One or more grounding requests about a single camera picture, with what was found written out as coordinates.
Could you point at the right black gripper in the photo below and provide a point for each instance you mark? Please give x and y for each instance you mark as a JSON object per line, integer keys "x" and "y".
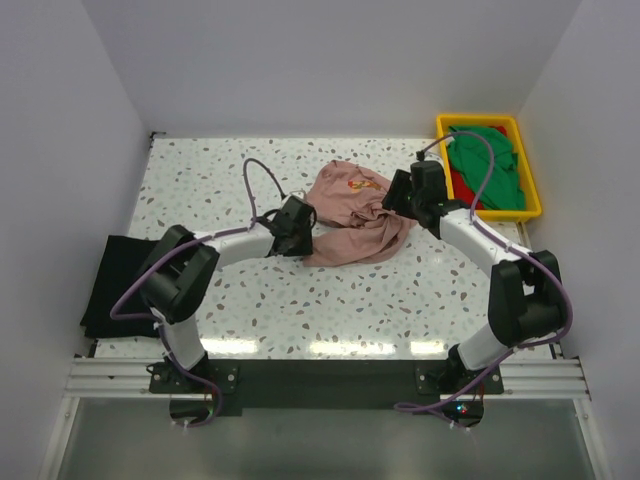
{"x": 396, "y": 192}

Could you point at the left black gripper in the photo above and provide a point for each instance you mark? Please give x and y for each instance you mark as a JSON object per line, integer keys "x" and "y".
{"x": 304, "y": 232}

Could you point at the pink t shirt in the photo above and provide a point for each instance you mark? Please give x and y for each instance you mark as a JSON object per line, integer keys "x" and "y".
{"x": 348, "y": 200}

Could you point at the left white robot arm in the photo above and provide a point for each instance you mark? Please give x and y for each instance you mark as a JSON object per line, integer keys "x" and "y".
{"x": 176, "y": 275}

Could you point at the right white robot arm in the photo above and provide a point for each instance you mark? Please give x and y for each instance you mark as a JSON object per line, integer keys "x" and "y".
{"x": 526, "y": 297}

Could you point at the red t shirt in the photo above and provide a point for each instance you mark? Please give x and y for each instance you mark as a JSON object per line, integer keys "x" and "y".
{"x": 461, "y": 190}

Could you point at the green t shirt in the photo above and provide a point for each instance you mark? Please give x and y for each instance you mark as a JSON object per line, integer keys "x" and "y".
{"x": 469, "y": 156}

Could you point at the yellow plastic bin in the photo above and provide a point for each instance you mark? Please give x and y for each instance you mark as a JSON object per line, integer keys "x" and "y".
{"x": 508, "y": 126}

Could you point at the black folded t shirt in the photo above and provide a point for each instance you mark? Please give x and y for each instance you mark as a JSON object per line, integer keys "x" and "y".
{"x": 119, "y": 268}

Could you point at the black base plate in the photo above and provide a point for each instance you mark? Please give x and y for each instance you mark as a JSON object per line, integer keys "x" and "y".
{"x": 339, "y": 384}

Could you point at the aluminium rail frame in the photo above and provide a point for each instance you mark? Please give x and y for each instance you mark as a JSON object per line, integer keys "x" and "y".
{"x": 548, "y": 381}

